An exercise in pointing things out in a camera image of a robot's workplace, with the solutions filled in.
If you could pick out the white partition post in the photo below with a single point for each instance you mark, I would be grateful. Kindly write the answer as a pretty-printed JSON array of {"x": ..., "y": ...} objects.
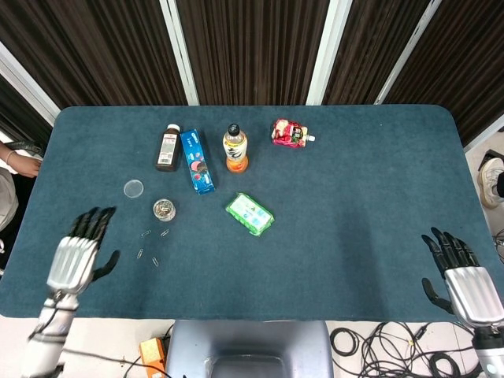
[
  {"x": 486, "y": 138},
  {"x": 179, "y": 51},
  {"x": 407, "y": 51},
  {"x": 27, "y": 88},
  {"x": 328, "y": 51}
]

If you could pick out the clear round paper clip tub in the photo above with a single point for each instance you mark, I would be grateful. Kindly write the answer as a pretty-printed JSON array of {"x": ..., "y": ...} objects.
[{"x": 164, "y": 210}]

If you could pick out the green wet wipes pack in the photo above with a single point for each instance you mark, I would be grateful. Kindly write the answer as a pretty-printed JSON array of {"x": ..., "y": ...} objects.
[{"x": 250, "y": 214}]

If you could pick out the blue cookie box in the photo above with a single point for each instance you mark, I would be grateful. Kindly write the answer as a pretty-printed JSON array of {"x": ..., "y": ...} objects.
[{"x": 198, "y": 163}]

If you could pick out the clear round plastic lid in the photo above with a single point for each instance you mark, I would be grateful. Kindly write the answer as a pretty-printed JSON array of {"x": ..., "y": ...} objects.
[{"x": 134, "y": 188}]

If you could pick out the silver paper clip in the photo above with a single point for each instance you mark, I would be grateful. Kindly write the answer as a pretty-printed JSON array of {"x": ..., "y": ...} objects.
[
  {"x": 165, "y": 232},
  {"x": 146, "y": 233},
  {"x": 155, "y": 261},
  {"x": 139, "y": 253}
]

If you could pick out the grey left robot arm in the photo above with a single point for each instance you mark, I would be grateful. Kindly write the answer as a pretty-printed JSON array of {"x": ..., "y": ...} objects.
[{"x": 47, "y": 342}]

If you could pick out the orange box on floor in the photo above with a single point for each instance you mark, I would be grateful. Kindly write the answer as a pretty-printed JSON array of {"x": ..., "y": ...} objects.
[{"x": 153, "y": 354}]

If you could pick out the grey robot torso base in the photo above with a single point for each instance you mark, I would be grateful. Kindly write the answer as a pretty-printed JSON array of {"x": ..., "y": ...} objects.
[{"x": 250, "y": 346}]

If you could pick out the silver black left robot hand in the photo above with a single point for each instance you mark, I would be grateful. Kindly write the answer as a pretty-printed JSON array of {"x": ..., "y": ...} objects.
[{"x": 73, "y": 258}]

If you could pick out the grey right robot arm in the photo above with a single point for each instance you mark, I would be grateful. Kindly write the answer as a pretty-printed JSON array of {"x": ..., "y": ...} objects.
[{"x": 490, "y": 354}]

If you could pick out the brown bottle with label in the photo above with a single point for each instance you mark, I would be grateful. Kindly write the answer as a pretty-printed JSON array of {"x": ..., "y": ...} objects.
[{"x": 168, "y": 149}]

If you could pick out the white sneaker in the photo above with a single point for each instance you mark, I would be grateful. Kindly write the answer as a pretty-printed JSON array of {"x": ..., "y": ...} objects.
[{"x": 491, "y": 183}]

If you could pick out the teal table cloth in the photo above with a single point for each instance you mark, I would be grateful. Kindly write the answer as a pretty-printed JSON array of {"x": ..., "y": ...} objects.
[{"x": 315, "y": 256}]

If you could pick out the red crumpled spout pouch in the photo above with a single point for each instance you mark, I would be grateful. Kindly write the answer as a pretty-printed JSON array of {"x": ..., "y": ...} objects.
[{"x": 289, "y": 134}]

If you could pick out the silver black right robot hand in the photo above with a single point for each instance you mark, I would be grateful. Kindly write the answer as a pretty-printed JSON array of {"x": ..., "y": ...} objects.
[{"x": 472, "y": 291}]

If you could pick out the orange drink bottle black cap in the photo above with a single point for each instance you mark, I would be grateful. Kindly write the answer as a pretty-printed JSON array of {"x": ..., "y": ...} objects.
[{"x": 236, "y": 151}]

